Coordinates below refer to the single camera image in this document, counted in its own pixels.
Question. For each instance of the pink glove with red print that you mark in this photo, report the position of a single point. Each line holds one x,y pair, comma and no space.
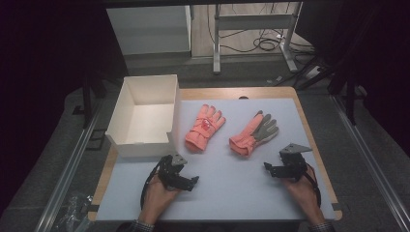
203,127

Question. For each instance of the grey metal desk frame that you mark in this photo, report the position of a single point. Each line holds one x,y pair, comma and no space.
254,22

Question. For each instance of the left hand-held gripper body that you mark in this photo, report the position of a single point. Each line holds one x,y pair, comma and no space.
169,170

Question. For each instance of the pink glove with grey palm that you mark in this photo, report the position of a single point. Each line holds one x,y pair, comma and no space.
249,137

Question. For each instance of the white power strip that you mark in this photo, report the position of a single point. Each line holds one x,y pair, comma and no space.
312,72

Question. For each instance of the person's left hand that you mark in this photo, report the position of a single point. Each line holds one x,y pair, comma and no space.
158,199

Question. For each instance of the metal floor rail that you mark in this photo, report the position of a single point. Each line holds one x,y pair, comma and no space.
69,174
370,161

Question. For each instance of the black stand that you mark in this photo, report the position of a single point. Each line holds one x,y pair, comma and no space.
349,96
87,103

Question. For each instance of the white cabinet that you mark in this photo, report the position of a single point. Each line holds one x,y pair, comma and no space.
148,30

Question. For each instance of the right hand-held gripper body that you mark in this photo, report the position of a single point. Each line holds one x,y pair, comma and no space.
293,164

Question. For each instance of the person's right hand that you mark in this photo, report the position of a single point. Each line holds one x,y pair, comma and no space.
306,196

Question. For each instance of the light blue table mat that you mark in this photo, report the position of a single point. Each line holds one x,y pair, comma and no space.
232,187

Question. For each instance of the clear plastic bag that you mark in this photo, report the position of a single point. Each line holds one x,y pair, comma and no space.
75,211

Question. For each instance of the white cardboard box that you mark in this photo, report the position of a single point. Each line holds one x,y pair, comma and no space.
145,121

